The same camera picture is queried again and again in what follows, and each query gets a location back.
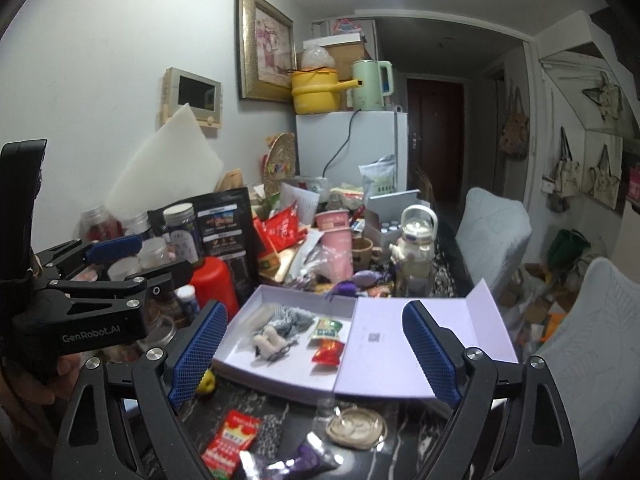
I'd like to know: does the yellow green apple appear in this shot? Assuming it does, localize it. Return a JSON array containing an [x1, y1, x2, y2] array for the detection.
[[195, 370, 216, 396]]

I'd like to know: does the green white snack packet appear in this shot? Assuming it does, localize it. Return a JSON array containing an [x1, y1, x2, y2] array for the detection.
[[309, 318, 344, 341]]

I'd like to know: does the dark label glass jar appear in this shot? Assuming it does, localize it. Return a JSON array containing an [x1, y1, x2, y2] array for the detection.
[[163, 203, 205, 268]]

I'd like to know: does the wall intercom panel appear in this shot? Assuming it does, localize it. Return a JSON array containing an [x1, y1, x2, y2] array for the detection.
[[160, 67, 222, 129]]

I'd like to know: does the white mini fridge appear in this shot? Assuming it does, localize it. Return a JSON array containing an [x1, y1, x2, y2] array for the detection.
[[296, 110, 409, 191]]

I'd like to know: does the purple white snack bag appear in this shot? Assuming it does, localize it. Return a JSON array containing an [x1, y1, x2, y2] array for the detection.
[[240, 431, 344, 480]]

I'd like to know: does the pink cup stack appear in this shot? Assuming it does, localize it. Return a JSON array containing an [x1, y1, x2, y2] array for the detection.
[[316, 209, 354, 283]]

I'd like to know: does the red snack bag in clutter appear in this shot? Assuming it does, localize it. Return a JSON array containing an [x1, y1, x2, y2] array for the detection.
[[265, 205, 299, 252]]

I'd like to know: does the hanging tote bag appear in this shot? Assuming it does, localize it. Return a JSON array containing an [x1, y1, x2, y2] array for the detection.
[[542, 127, 582, 200]]

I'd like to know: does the woven round mat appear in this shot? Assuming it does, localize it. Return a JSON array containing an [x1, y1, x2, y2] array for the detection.
[[262, 132, 297, 198]]

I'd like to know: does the red flat snack packet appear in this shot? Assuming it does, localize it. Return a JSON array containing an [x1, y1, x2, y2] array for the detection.
[[201, 410, 262, 479]]

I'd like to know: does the white quilted chair far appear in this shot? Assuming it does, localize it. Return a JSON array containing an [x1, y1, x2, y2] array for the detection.
[[456, 188, 533, 298]]

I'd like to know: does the white foam board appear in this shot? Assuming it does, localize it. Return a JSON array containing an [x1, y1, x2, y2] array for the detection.
[[106, 104, 224, 220]]

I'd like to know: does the white quilted chair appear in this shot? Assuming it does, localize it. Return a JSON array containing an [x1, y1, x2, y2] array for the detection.
[[456, 188, 533, 298], [538, 258, 639, 479]]

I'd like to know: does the gold framed picture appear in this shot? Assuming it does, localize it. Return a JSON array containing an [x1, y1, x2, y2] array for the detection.
[[236, 0, 297, 103]]

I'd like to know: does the black white checkered cloth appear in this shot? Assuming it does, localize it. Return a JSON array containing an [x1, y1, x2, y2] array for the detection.
[[253, 414, 283, 458]]

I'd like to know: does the white glass teapot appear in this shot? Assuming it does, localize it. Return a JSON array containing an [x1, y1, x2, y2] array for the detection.
[[390, 204, 438, 298]]

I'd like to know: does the lavender open gift box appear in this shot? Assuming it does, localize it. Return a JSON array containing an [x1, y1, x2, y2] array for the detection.
[[211, 277, 521, 406]]

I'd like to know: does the white quilted chair near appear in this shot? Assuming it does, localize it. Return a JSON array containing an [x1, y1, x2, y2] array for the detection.
[[538, 258, 639, 479]]

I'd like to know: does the yellow pot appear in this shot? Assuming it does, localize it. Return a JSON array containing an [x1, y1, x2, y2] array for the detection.
[[291, 67, 362, 115]]

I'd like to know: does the green electric kettle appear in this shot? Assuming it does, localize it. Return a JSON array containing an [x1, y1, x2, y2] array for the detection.
[[352, 60, 395, 112]]

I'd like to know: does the red gold snack packet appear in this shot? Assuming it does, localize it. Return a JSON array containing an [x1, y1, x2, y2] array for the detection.
[[311, 339, 345, 366]]

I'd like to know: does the red cylindrical canister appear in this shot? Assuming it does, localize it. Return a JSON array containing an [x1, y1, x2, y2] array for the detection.
[[190, 257, 240, 321]]

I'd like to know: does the red lidded spice jar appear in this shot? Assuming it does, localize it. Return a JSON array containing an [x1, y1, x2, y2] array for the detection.
[[80, 205, 122, 242]]

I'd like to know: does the bag of rubber bands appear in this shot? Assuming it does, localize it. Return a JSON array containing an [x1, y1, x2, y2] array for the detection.
[[312, 398, 388, 451]]

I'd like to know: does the black snack pouch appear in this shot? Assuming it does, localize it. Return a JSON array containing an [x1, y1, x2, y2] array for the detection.
[[176, 188, 259, 306]]

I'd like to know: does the blue white tube bottle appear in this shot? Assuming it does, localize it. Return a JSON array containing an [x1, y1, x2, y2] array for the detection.
[[175, 284, 201, 320]]

